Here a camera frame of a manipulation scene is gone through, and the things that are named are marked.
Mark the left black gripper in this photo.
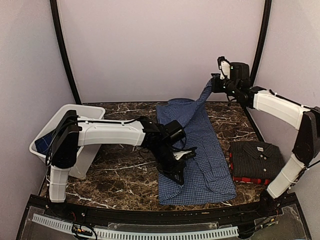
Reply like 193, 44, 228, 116
150, 141, 188, 186

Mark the blue checked long sleeve shirt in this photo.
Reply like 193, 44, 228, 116
156, 76, 237, 206

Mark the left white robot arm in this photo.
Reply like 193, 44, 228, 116
45, 110, 188, 218

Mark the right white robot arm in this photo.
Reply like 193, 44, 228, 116
210, 73, 320, 200

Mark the folded black striped shirt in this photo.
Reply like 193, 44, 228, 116
229, 141, 285, 180

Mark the folded red plaid shirt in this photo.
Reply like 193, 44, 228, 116
229, 152, 273, 186

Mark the white plastic bin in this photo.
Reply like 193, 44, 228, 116
28, 103, 106, 179

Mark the dark blue plaid shirt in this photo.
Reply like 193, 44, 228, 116
34, 132, 53, 156

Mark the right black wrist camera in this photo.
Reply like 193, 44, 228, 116
217, 56, 250, 80

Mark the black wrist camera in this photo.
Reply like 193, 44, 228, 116
217, 56, 250, 80
163, 120, 186, 145

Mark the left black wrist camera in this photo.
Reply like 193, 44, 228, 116
163, 120, 186, 145

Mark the right black frame post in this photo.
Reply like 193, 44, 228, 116
245, 0, 272, 87

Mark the black frame post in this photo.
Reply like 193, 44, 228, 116
245, 0, 272, 87
49, 0, 82, 105

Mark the white slotted cable duct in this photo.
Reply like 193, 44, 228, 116
31, 214, 239, 240

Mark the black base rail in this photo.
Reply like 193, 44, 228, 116
16, 193, 312, 240

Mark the left black frame post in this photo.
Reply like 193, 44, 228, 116
49, 0, 82, 105

